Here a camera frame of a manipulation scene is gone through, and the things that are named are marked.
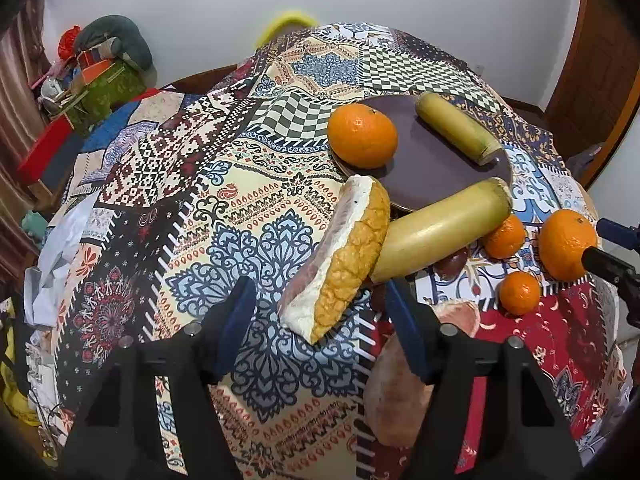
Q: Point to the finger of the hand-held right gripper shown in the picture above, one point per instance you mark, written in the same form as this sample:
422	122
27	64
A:
607	262
617	232

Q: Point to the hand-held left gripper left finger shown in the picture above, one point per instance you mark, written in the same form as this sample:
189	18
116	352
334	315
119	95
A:
241	327

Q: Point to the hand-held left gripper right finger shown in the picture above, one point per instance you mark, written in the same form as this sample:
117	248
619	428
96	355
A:
404	330

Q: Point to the large orange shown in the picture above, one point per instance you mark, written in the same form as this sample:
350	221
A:
566	245
362	132

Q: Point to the peeled pink pomelo piece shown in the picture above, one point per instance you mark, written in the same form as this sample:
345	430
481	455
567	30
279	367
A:
395	385

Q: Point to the dark red date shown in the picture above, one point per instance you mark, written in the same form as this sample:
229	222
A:
452	262

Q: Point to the small orange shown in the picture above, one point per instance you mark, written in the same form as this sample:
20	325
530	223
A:
505	236
520	292

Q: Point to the pomelo slice with yellow rind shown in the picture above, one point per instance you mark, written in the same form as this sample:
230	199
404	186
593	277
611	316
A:
337	260

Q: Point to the yellow sugarcane piece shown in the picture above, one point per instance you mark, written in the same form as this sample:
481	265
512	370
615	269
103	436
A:
456	127
437	232

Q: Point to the purple round plate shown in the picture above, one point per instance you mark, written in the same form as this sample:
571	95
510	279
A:
432	167

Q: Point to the grey cloth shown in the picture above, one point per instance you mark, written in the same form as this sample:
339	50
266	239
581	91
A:
590	157

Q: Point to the patchwork printed tablecloth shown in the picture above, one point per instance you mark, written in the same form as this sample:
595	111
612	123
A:
200	220

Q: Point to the wooden door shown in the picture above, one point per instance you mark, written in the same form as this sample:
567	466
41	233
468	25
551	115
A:
595	70

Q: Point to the white cloth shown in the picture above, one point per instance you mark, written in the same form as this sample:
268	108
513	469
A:
60	255

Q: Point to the red flat box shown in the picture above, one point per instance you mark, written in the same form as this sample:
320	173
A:
47	150

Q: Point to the orange box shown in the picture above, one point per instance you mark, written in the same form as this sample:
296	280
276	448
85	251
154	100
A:
95	72

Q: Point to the yellow curved chair back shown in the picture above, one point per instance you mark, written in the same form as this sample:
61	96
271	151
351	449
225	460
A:
287	21

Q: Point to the grey green cushion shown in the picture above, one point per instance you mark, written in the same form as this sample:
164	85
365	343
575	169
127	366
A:
120	35

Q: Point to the brown curtain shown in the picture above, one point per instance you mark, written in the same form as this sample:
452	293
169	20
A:
20	85

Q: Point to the red plastic bag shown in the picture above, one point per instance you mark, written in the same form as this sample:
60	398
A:
67	42

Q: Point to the white wall outlet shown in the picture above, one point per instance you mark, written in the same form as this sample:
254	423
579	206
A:
481	67

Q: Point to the wooden bed frame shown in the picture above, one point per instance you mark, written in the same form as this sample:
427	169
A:
200	80

